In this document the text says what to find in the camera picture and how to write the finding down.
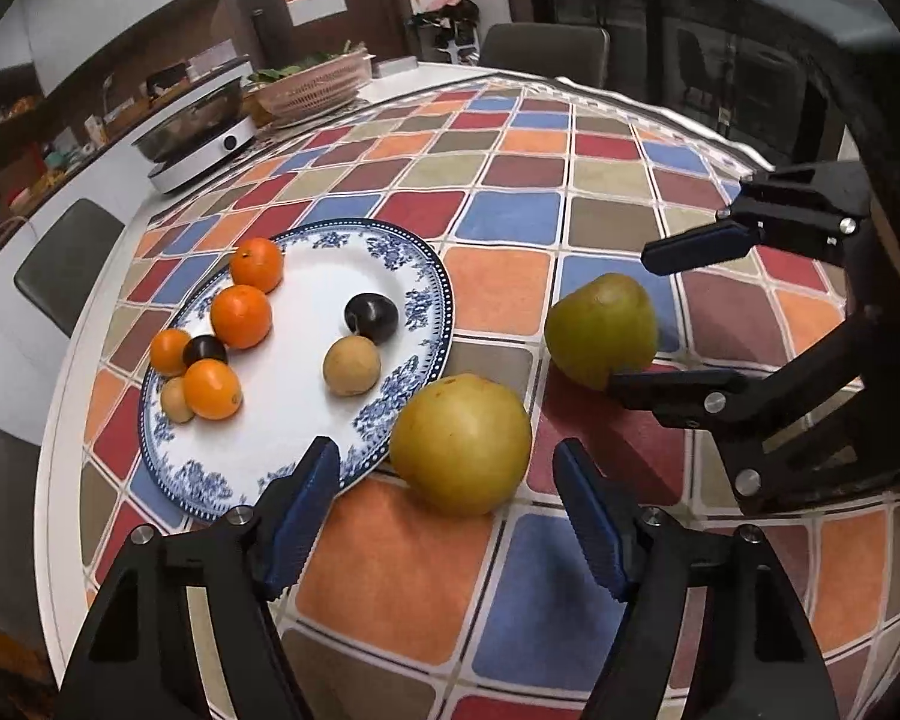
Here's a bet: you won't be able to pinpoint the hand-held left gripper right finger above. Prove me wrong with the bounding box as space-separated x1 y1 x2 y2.
553 439 841 720

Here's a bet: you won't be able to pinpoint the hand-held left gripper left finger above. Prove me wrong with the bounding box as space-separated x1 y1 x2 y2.
52 435 343 720

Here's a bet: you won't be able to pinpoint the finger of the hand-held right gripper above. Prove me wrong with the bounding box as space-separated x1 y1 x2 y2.
641 161 871 277
607 311 871 515

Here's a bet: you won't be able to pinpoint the blue patterned white plate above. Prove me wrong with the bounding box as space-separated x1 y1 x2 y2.
139 219 457 524

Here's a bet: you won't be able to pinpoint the green pear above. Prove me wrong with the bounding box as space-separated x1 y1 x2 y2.
544 273 659 391

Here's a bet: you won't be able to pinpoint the yellow pear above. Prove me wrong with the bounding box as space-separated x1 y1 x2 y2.
388 373 533 517

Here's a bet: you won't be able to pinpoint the orange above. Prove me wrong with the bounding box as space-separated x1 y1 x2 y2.
229 237 284 293
150 328 192 377
183 359 243 422
210 286 274 350

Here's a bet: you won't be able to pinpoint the dark plum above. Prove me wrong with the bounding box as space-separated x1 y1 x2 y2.
182 335 229 368
344 292 400 337

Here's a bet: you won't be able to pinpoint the small brown fruit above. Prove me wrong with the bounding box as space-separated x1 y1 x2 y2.
160 377 196 424
323 336 383 397

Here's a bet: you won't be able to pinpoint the glass sliding door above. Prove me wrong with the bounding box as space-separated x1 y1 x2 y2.
525 0 871 166

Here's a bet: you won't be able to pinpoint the dark rack with pink cloth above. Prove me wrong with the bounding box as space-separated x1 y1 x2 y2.
412 0 481 61

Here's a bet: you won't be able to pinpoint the white induction cooker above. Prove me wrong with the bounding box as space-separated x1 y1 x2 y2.
146 116 260 196

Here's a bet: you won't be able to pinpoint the brown wooden door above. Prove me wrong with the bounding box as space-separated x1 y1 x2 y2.
217 0 413 72

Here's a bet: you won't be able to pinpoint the woven basket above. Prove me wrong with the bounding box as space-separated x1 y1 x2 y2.
249 49 372 121

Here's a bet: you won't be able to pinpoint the metal pot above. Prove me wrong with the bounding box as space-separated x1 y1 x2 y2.
131 56 245 164

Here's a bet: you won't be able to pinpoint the green leafy vegetables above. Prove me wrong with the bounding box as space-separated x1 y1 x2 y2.
247 41 368 83

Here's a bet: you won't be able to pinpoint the black box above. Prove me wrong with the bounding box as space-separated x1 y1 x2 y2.
148 64 190 95

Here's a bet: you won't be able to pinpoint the wooden counter shelf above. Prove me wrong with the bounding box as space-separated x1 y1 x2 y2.
0 52 248 293

